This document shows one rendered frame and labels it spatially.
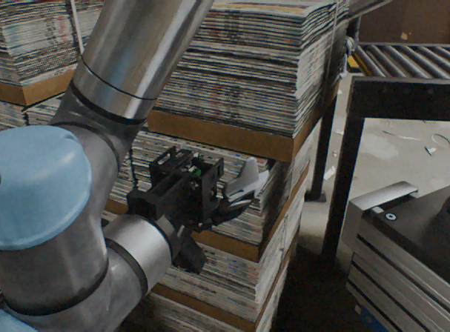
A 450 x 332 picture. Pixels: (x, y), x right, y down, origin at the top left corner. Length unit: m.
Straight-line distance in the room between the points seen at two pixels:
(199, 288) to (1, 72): 0.65
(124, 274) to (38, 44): 0.69
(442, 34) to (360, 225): 4.12
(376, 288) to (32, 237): 0.55
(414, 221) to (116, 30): 0.44
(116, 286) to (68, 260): 0.07
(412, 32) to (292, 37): 4.05
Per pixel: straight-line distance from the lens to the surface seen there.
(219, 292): 0.86
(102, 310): 0.31
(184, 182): 0.39
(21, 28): 0.91
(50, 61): 0.96
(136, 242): 0.34
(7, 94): 0.96
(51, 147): 0.24
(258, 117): 0.58
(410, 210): 0.58
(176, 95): 0.64
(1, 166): 0.24
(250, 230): 0.69
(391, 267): 0.63
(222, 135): 0.62
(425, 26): 4.59
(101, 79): 0.32
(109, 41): 0.31
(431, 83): 1.24
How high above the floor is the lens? 1.13
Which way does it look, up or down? 31 degrees down
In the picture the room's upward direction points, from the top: straight up
